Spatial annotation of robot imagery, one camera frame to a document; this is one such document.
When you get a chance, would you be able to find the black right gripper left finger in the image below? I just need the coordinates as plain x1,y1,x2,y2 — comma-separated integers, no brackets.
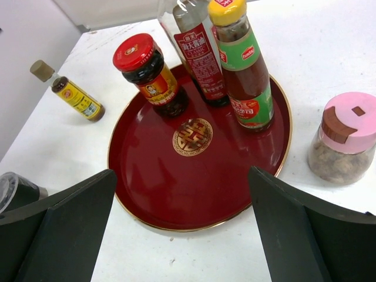
1,169,117,281

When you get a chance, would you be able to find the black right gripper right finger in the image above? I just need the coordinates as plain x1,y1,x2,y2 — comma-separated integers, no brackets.
248,166,375,281

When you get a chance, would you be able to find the yellow label gold cap bottle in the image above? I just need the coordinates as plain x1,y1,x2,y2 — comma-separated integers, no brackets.
29,60,105,122

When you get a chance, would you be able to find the yellow cap red sauce bottle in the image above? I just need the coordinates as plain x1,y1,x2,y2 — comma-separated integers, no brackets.
207,1,274,132

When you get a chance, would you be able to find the red lid chili sauce jar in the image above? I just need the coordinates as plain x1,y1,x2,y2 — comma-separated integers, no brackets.
112,33,189,118

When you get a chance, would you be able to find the tall dark bottle red label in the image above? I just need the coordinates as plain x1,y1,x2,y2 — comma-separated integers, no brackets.
157,0,230,107

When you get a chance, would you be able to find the clear grinder with black top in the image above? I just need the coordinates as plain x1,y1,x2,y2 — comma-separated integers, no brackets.
1,172,48,213

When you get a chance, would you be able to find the pink lid spice jar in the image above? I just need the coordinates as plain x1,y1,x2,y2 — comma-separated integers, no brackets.
308,92,375,185

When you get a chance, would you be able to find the red round lacquer tray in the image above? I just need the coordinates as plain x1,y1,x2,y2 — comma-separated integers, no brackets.
108,65,293,232

